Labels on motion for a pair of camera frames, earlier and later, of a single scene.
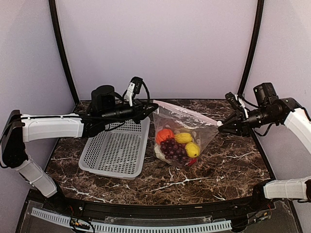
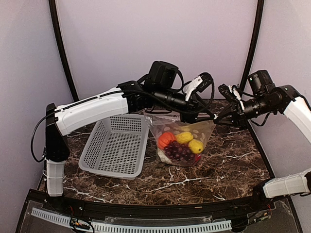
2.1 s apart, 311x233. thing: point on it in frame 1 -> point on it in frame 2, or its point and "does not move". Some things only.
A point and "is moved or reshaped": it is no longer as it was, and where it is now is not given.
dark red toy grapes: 172,150 is moved or reshaped
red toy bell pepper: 192,161 -> 198,157
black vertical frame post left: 57,28 does not move
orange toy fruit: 162,134 is moved or reshaped
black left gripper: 139,111 -> 195,108
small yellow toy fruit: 193,150 is moved or reshaped
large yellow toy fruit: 183,137 does not move
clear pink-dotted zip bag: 180,137 does not move
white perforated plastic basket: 118,151 does not move
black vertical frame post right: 259,22 does not move
